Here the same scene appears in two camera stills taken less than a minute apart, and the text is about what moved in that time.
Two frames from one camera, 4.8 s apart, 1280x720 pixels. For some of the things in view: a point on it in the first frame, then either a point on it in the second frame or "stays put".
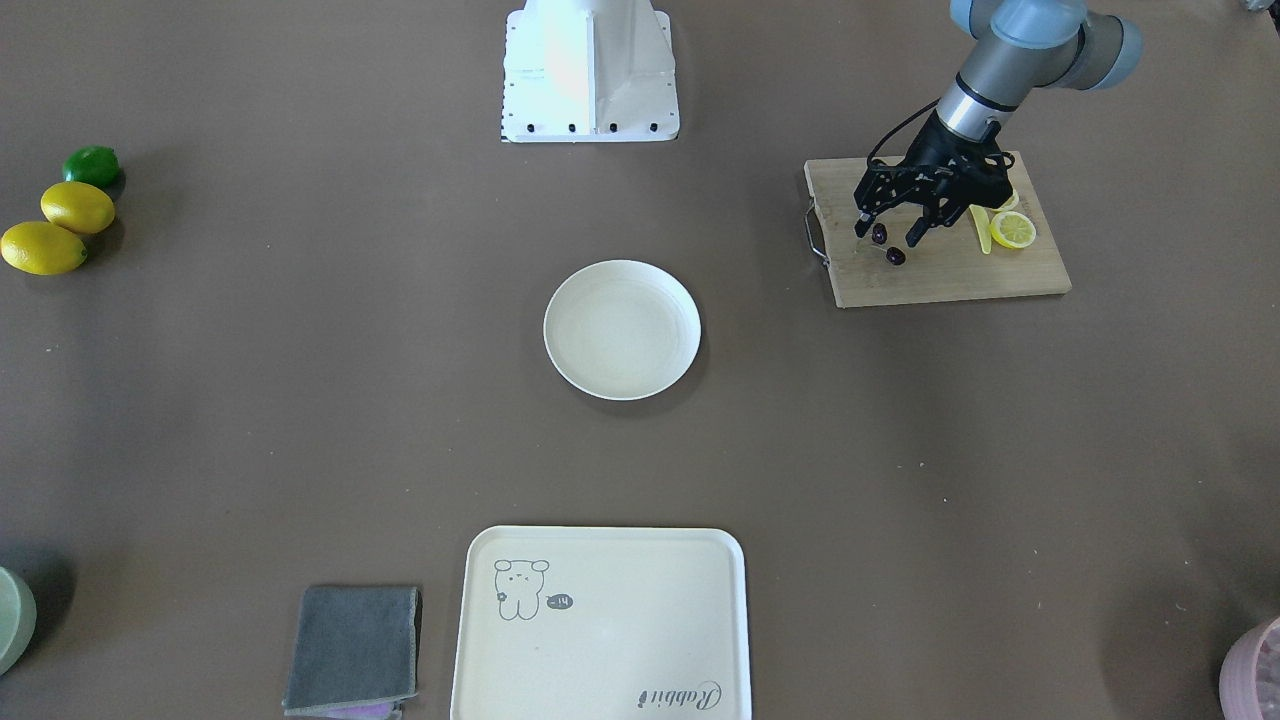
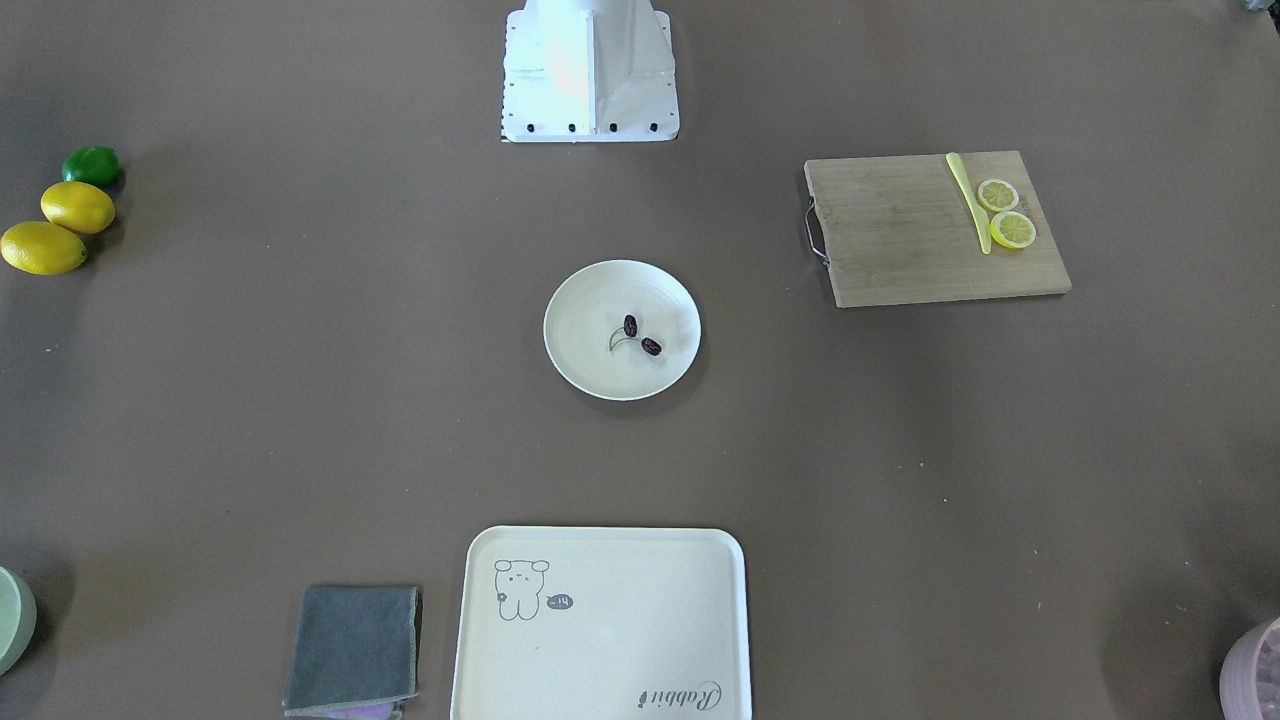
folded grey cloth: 353,653 stays put
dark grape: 893,254 -> 649,345
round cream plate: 622,330 stays put
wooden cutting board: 880,268 stays put
